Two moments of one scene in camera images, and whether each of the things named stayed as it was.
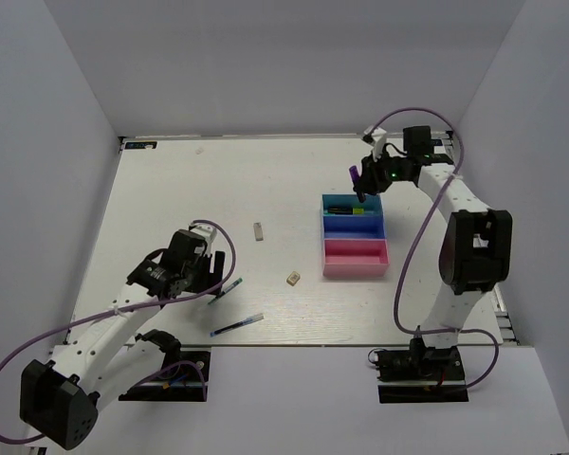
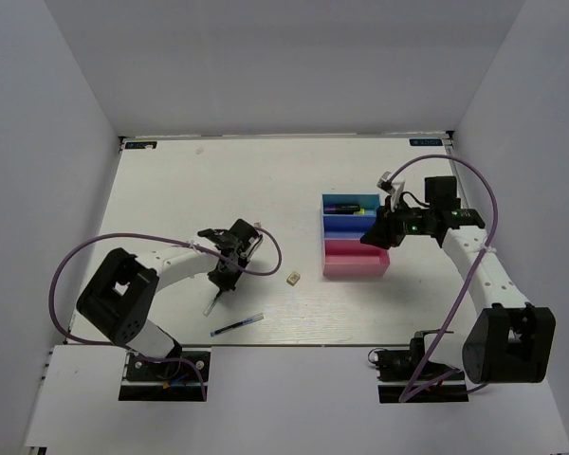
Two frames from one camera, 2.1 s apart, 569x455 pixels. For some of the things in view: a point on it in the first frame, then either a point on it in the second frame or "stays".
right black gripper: [371, 177] -> [384, 231]
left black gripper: [210, 279] -> [226, 282]
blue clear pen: [247, 321] stays
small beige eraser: [293, 278] stays
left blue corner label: [140, 145] stays
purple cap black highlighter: [357, 183] -> [340, 209]
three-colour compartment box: [354, 236] stays
